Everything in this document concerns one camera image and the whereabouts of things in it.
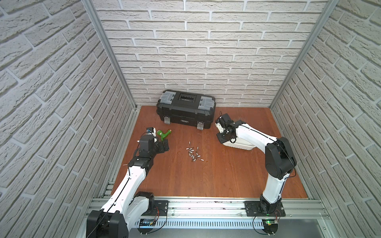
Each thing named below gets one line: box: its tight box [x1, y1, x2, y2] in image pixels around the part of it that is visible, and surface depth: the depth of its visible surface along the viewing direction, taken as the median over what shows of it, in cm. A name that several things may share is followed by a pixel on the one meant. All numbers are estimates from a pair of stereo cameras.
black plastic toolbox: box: [156, 89, 217, 130], surface depth 101 cm
